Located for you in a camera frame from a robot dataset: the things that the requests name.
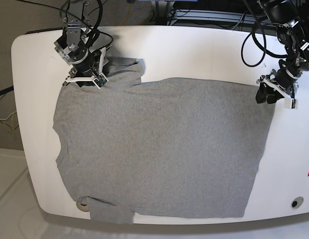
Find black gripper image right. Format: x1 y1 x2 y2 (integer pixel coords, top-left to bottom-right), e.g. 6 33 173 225
255 68 301 104

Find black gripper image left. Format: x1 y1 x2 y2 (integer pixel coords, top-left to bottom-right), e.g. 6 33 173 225
71 53 101 77

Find grey T-shirt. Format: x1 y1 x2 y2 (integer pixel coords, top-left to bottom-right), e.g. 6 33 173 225
53 58 275 223

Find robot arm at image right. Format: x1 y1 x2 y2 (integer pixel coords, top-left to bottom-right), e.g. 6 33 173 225
256 0 309 104

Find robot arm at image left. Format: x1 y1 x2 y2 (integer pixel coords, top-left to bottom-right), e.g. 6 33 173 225
54 0 95 79

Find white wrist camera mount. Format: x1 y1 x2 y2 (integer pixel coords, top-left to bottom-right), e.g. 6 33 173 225
256 69 298 109
62 47 109 89

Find black looped cable left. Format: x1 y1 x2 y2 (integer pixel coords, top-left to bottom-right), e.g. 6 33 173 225
58 0 114 52

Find aluminium extrusion frame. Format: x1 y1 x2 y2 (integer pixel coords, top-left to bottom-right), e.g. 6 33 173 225
170 9 255 24

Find white and yellow floor cables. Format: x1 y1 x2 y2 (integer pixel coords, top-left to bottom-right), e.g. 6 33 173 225
0 111 18 131

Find grey table cable grommet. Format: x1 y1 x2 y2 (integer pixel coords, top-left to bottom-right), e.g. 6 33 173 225
291 197 304 209

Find beige table cable grommet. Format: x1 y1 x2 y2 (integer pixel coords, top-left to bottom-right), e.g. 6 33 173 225
76 202 90 212

